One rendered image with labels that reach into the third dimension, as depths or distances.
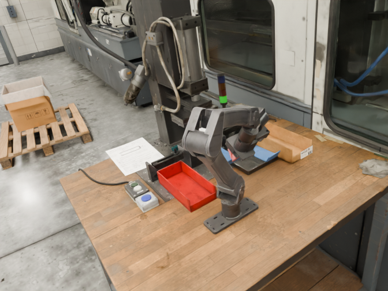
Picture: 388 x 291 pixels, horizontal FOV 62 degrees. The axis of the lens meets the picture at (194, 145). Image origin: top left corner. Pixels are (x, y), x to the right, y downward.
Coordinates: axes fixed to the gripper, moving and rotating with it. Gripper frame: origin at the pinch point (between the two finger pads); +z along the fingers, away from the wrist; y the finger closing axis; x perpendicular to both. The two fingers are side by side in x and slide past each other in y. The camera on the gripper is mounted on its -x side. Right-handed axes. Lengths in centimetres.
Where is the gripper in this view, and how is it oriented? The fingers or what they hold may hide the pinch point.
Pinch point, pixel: (233, 159)
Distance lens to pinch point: 125.7
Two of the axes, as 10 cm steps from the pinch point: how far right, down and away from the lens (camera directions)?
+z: -2.0, 5.7, 8.0
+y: -5.5, -7.4, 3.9
